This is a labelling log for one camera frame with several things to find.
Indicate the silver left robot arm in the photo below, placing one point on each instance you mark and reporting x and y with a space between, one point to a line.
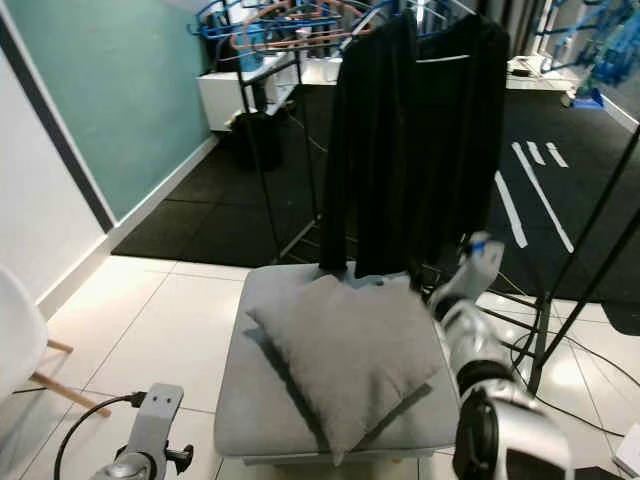
125 472

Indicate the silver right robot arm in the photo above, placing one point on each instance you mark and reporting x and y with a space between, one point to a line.
478 345

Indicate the white chair with wooden legs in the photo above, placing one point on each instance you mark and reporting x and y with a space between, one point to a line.
18 335

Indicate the grey square pillow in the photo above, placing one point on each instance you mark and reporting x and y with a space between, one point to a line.
345 360

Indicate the black floor mat white lines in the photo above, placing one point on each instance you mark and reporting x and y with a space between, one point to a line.
210 210

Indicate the white low cabinet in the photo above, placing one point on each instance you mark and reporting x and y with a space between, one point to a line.
225 95

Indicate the black metal clothes rack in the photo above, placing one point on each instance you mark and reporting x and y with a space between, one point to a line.
258 150

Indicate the black bag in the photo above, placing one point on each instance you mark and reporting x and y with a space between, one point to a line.
257 140

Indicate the blue plastic clothes hangers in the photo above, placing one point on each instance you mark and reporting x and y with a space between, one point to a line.
210 22

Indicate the orange clothes hanger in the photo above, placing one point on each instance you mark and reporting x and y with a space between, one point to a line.
265 38

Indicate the long black hanging garment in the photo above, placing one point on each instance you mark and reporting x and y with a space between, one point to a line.
370 160

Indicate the black garment on white hanger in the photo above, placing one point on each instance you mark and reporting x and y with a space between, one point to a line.
465 130

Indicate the black slanted metal stand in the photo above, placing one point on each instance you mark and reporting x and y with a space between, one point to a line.
585 240

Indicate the small blue floor item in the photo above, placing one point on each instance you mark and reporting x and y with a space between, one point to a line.
589 98

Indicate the light blue hanger bunch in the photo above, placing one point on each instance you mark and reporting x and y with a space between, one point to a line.
610 45

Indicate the small white object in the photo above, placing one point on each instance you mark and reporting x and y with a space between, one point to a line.
628 450

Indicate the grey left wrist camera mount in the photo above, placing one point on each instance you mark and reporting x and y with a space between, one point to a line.
155 420

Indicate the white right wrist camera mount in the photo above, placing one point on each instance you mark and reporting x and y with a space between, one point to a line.
478 270

